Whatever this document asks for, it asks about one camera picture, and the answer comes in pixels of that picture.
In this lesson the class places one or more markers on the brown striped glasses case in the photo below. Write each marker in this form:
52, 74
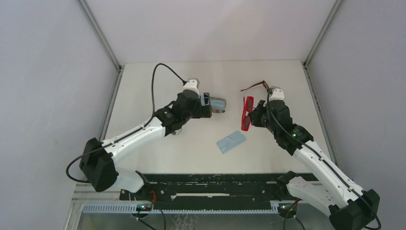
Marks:
218, 105

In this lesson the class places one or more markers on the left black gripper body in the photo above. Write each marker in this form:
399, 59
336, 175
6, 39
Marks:
205, 105

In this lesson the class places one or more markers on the left aluminium frame post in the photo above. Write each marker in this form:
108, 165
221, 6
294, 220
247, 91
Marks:
101, 37

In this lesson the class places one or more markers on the aluminium frame post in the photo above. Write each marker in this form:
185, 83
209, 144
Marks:
310, 80
101, 37

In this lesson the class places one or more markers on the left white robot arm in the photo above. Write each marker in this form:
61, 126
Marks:
100, 159

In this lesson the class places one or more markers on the light blue cleaning cloth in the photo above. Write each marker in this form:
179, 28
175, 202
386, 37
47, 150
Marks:
214, 102

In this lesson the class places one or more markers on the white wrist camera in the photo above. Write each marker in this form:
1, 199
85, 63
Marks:
192, 84
275, 93

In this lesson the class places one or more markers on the brown tortoise sunglasses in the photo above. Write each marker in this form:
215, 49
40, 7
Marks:
263, 83

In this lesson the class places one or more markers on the red sunglasses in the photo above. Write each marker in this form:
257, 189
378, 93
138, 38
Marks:
248, 106

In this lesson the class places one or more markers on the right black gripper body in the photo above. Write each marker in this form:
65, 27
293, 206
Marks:
255, 116

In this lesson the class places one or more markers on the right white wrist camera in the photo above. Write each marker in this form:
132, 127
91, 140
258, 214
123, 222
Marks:
275, 93

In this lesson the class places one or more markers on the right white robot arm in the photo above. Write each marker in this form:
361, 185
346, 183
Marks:
347, 205

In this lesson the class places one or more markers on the right aluminium frame post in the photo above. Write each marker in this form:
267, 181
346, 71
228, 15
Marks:
310, 80

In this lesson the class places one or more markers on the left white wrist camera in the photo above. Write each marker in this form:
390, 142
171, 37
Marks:
192, 84

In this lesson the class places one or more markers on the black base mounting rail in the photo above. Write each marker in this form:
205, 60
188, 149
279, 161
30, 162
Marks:
211, 192

